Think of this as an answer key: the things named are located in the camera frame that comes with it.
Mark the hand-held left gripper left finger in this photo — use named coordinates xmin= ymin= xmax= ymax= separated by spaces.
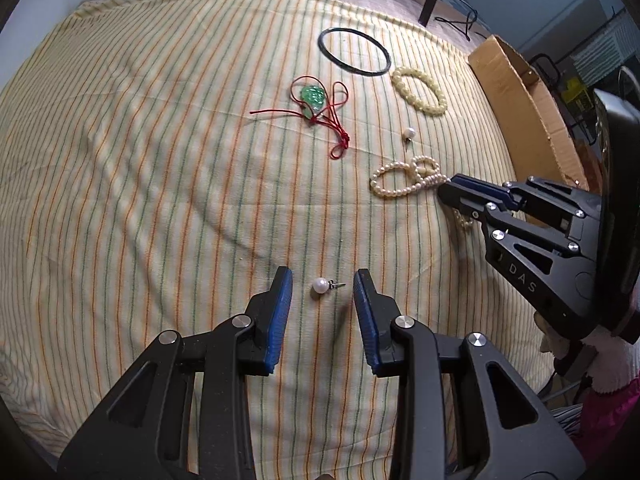
xmin=56 ymin=266 xmax=294 ymax=480

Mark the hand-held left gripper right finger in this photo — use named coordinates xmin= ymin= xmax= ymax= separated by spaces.
xmin=352 ymin=269 xmax=587 ymax=480

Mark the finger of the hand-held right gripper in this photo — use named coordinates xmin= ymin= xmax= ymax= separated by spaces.
xmin=438 ymin=182 xmax=597 ymax=263
xmin=450 ymin=173 xmax=603 ymax=243

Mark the white pearl necklace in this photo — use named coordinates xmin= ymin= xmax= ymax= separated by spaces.
xmin=370 ymin=155 xmax=476 ymax=232

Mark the person's right forearm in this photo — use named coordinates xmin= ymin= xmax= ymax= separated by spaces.
xmin=565 ymin=327 xmax=640 ymax=453

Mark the person's right hand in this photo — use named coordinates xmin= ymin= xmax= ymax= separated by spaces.
xmin=534 ymin=309 xmax=573 ymax=363

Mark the cardboard box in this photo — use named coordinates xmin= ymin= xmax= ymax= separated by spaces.
xmin=468 ymin=34 xmax=596 ymax=192

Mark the black chair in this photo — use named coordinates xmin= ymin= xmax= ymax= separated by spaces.
xmin=527 ymin=52 xmax=563 ymax=93

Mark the striped cloth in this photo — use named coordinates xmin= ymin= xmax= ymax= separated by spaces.
xmin=0 ymin=0 xmax=561 ymax=466

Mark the black bangle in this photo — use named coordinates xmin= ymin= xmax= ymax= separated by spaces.
xmin=318 ymin=27 xmax=392 ymax=78

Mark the yellow bead bracelet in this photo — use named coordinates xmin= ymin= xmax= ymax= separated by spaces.
xmin=391 ymin=66 xmax=448 ymax=116

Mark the black cable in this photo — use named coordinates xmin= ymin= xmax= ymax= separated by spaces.
xmin=434 ymin=9 xmax=488 ymax=42

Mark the green pendant red cord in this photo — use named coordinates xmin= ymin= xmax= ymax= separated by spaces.
xmin=250 ymin=75 xmax=352 ymax=159

